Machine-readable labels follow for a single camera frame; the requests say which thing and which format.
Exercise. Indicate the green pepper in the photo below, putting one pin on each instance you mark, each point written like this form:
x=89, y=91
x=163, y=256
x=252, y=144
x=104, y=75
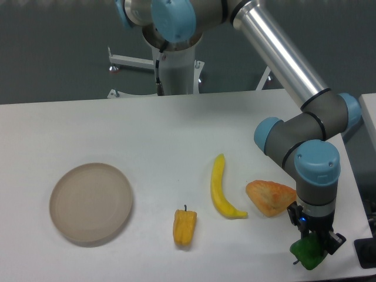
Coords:
x=308, y=251

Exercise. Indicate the yellow banana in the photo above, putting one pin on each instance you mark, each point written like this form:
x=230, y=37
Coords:
x=222, y=205

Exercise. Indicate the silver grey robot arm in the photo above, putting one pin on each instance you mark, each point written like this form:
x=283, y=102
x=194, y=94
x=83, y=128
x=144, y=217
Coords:
x=300, y=145

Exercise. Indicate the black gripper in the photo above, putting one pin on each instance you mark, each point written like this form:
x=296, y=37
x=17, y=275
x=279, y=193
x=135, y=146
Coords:
x=316, y=219

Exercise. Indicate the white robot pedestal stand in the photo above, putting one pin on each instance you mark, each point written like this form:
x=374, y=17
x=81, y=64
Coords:
x=176, y=73

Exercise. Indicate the yellow orange pepper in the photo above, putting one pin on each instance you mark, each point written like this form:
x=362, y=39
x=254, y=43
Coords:
x=184, y=226

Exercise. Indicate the orange bread slice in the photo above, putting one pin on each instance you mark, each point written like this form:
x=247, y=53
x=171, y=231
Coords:
x=269, y=197

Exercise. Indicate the black device at right edge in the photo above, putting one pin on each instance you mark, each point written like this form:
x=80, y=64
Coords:
x=365, y=248

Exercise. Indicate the beige round plate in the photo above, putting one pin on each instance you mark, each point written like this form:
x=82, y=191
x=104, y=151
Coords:
x=91, y=203

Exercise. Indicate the white side table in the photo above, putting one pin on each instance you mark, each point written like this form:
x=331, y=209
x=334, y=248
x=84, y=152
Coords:
x=368, y=105

